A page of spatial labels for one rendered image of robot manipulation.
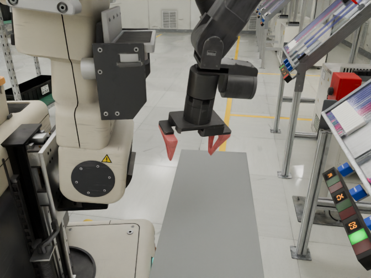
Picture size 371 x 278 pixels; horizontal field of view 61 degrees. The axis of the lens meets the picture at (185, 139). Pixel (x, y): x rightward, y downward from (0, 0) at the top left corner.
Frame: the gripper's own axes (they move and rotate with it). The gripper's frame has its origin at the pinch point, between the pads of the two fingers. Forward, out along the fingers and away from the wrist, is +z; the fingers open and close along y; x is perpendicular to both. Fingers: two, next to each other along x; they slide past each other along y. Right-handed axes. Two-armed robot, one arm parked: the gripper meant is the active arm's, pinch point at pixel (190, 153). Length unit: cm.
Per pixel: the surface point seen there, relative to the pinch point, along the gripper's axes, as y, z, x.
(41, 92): 36, 82, -199
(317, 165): -69, 32, -21
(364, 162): -46.5, 3.9, 8.4
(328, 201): -77, 48, -14
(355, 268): -91, 76, 3
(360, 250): -28.6, 9.4, 26.9
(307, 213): -71, 56, -16
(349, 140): -54, 5, -3
